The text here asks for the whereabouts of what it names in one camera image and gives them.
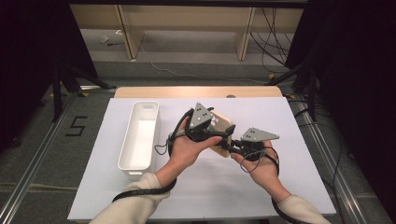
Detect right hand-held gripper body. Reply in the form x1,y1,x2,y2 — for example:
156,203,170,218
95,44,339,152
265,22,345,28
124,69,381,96
234,127,280,162

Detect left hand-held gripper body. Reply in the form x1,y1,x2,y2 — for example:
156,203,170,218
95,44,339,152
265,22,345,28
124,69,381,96
186,102,232,143

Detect beige printed phone case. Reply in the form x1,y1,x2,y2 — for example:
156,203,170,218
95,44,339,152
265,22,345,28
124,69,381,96
207,108,236,159

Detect white plastic bin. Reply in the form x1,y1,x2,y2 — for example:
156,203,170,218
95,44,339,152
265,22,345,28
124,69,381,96
117,101,161,177

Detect person's right hand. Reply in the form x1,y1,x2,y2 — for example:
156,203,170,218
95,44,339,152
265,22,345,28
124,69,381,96
230,141,292,203

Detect person's left hand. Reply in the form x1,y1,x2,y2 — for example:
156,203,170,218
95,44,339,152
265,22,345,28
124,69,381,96
155,117,224,187

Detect white board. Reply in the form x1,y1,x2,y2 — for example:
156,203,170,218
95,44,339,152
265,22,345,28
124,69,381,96
66,96,337,222

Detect black metal stand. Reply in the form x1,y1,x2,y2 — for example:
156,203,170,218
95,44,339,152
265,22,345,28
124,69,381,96
264,57,319,123
50,60,118,123

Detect beige wooden shelf unit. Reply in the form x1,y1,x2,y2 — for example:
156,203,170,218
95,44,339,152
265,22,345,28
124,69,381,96
69,3,304,62

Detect dark curtain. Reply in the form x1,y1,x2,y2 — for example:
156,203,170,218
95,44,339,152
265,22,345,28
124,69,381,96
285,0,396,218
0,0,98,153

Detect right hand-held gripper black cable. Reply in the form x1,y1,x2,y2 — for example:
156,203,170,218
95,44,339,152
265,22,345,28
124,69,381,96
238,146,301,224

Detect hand-held gripper black cable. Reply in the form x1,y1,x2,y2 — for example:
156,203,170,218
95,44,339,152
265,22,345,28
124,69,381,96
238,146,301,224
111,107,194,203

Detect white floor cable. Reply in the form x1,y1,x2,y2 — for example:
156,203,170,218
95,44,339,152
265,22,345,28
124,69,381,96
135,38,269,86

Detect aluminium rail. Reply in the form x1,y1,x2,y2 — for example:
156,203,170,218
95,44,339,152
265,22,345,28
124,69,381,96
293,98,369,224
0,92,79,224

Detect left hand-held gripper black cable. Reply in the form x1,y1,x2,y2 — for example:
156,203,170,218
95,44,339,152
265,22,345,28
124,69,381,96
111,107,194,203

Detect bundle of black cables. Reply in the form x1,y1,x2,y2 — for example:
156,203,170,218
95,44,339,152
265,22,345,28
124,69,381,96
249,7,296,75

